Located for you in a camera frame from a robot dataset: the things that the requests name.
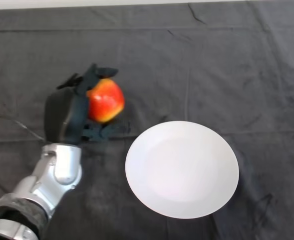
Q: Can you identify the white round plate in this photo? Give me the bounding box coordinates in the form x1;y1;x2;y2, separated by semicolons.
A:
125;120;240;220

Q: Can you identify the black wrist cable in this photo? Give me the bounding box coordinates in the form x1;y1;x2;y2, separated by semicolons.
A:
0;115;47;144

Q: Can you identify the red yellow apple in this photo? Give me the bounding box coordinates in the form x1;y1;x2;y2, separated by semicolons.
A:
86;78;125;124

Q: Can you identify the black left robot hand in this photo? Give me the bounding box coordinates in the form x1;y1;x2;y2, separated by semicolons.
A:
43;63;132;146

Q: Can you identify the black cloth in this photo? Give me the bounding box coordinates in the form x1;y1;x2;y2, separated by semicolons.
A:
0;0;294;240

